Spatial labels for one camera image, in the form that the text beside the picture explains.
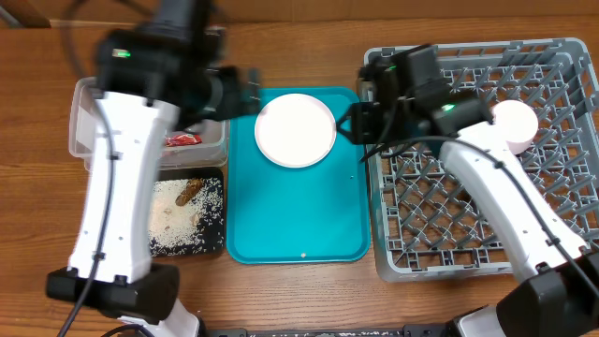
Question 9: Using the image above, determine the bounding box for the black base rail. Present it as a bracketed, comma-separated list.
[206, 323, 459, 337]

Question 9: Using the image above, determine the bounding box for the large pink plate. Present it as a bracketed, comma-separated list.
[255, 94, 337, 169]

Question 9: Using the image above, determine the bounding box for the black plastic tray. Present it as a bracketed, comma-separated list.
[147, 167, 227, 258]

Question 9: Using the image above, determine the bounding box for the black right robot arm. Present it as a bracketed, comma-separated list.
[336, 44, 598, 336]

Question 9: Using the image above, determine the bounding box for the white rice pile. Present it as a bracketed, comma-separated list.
[148, 176, 226, 256]

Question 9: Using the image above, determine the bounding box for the brown food piece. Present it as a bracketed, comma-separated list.
[175, 179, 203, 207]

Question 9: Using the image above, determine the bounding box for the red snack wrapper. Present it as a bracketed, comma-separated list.
[165, 134, 202, 147]

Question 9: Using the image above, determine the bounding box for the clear plastic bin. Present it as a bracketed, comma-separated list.
[68, 77, 230, 170]

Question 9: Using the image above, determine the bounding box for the grey dishwasher rack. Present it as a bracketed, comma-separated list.
[368, 37, 598, 282]

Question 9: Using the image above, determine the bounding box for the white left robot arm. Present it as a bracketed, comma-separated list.
[46, 0, 260, 336]

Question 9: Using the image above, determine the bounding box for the small pink bowl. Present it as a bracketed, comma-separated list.
[491, 100, 539, 154]

